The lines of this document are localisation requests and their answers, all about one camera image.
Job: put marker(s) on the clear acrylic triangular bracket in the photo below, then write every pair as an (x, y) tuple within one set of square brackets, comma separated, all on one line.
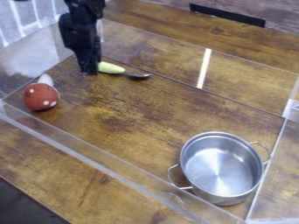
[(101, 31)]

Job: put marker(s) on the clear acrylic enclosure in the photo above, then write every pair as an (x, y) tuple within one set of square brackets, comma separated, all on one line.
[(91, 158)]

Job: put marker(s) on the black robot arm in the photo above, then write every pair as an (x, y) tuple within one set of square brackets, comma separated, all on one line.
[(85, 8)]

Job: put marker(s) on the green handled metal spoon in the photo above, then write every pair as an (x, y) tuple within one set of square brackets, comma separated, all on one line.
[(110, 68)]

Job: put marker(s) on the stainless steel pot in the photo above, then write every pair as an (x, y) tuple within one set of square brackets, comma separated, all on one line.
[(221, 167)]

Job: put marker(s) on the red toy mushroom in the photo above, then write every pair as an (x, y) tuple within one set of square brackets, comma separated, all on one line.
[(41, 95)]

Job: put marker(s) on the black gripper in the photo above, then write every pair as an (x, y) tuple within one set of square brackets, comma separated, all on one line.
[(81, 38)]

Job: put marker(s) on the black strip on table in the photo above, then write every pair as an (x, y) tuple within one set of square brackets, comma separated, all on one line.
[(229, 15)]

